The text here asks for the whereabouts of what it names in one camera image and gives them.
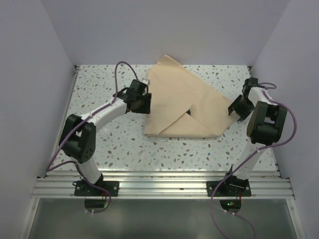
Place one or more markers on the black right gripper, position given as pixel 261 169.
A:
pixel 242 114

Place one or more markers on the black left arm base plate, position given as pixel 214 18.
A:
pixel 100 188

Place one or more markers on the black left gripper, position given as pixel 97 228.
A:
pixel 146 108

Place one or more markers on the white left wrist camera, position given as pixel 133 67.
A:
pixel 145 81

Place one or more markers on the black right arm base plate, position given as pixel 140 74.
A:
pixel 226 190

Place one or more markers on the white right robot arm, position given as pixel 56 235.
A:
pixel 264 129

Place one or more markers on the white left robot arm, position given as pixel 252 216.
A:
pixel 78 139

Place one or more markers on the beige cloth mat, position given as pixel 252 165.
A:
pixel 176 90

